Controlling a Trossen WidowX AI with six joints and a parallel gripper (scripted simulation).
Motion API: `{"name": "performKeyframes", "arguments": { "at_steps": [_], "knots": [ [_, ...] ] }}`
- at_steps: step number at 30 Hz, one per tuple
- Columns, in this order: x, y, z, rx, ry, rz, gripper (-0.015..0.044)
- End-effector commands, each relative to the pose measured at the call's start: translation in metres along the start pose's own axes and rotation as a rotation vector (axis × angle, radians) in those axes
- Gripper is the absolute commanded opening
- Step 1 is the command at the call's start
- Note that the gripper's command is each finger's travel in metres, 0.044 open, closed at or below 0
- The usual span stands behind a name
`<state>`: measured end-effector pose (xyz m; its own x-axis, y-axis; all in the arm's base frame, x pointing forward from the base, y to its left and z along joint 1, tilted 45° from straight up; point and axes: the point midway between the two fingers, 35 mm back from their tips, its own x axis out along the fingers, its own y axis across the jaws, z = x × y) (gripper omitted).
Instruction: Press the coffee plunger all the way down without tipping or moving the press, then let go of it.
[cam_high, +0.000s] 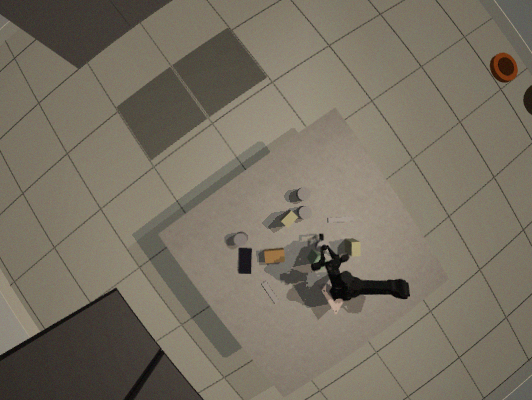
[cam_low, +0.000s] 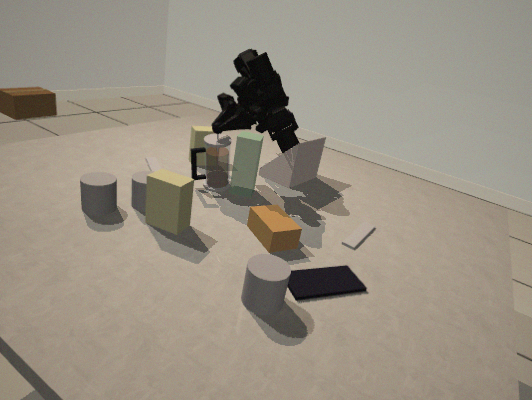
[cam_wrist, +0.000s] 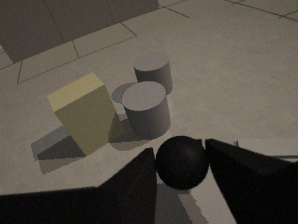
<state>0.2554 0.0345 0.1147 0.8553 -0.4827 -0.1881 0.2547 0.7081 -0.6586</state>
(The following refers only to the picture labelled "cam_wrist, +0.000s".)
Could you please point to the glass french press with black handle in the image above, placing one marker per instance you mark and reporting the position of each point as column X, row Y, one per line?
column 186, row 190

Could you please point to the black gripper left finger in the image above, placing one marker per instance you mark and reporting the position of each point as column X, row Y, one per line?
column 128, row 197

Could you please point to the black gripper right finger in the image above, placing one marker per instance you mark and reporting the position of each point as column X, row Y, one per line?
column 258, row 189

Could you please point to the grey cylinder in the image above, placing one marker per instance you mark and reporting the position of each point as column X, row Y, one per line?
column 154, row 66
column 146, row 106

